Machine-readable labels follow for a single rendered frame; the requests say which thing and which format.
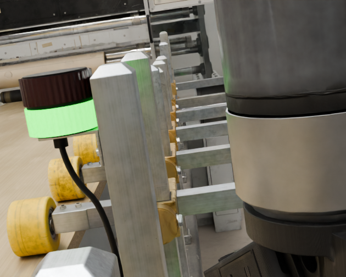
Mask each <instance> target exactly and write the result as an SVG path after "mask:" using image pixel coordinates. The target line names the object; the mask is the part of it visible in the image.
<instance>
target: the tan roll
mask: <svg viewBox="0 0 346 277"><path fill-rule="evenodd" d="M146 54H147V55H149V57H150V59H152V53H146ZM122 59H123V57H119V58H112V59H105V53H104V52H97V53H90V54H82V55H78V56H71V57H63V58H56V59H48V60H41V61H36V62H29V63H22V64H14V65H7V66H2V67H0V89H5V88H12V87H19V82H18V79H21V78H22V77H23V76H27V75H32V74H37V73H43V72H47V71H53V70H60V69H68V68H77V67H87V68H91V69H92V74H93V73H94V72H95V71H96V70H97V69H98V67H99V66H101V65H103V64H109V63H117V62H121V60H122Z"/></svg>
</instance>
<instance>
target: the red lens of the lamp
mask: <svg viewBox="0 0 346 277"><path fill-rule="evenodd" d="M91 76H92V69H91V68H87V69H86V70H82V71H77V72H74V73H68V74H62V75H55V76H48V77H41V78H35V79H22V78H21V79H18V82H19V87H20V92H21V97H22V101H23V106H24V107H41V106H50V105H55V104H61V103H68V102H73V101H78V100H81V99H85V98H89V97H92V91H91V85H90V77H91Z"/></svg>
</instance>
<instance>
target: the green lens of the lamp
mask: <svg viewBox="0 0 346 277"><path fill-rule="evenodd" d="M24 112H25V117H26V122H27V127H28V131H29V136H30V137H35V138H43V137H55V136H62V135H68V134H74V133H77V132H82V131H85V130H89V129H92V128H95V127H97V119H96V114H95V109H94V104H93V100H90V101H87V102H83V103H79V104H75V105H71V106H66V107H60V108H52V109H44V110H27V109H26V108H25V109H24Z"/></svg>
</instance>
